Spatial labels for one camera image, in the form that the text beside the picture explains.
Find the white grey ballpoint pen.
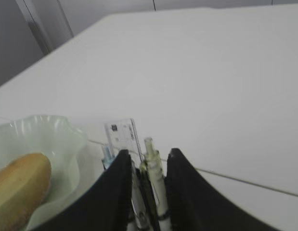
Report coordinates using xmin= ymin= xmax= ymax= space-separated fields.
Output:
xmin=131 ymin=160 xmax=152 ymax=231

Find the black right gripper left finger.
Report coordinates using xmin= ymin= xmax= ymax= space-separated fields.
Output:
xmin=36 ymin=150 xmax=132 ymax=231

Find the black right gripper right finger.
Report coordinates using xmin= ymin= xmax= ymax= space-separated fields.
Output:
xmin=166 ymin=148 xmax=276 ymax=231

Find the blue white ballpoint pen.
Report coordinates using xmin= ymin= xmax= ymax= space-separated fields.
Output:
xmin=102 ymin=145 xmax=113 ymax=169

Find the cream yellow ballpoint pen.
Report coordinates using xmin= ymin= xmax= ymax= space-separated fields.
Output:
xmin=139 ymin=137 xmax=172 ymax=231

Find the pale green wavy glass bowl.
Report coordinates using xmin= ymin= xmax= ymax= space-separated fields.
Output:
xmin=0 ymin=115 xmax=89 ymax=231

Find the golden bread loaf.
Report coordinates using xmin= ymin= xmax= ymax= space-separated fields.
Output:
xmin=0 ymin=153 xmax=52 ymax=231

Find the clear plastic ruler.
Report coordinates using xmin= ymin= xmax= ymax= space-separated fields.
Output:
xmin=104 ymin=118 xmax=143 ymax=166

